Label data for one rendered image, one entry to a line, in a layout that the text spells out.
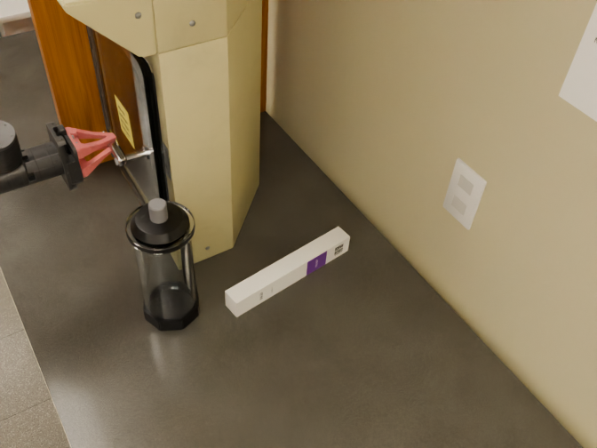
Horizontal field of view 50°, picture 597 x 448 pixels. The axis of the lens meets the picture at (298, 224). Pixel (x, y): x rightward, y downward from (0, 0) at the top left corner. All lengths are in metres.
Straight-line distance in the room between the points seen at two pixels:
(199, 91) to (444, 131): 0.42
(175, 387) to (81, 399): 0.15
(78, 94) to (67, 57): 0.09
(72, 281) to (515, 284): 0.80
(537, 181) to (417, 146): 0.28
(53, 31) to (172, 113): 0.38
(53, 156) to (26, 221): 0.34
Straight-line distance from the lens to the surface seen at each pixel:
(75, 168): 1.12
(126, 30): 0.93
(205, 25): 0.97
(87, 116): 1.44
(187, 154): 1.09
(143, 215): 1.04
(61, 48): 1.35
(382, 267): 1.29
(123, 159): 1.10
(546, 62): 0.96
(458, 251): 1.22
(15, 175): 1.11
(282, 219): 1.36
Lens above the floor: 1.91
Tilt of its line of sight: 46 degrees down
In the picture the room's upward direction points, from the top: 5 degrees clockwise
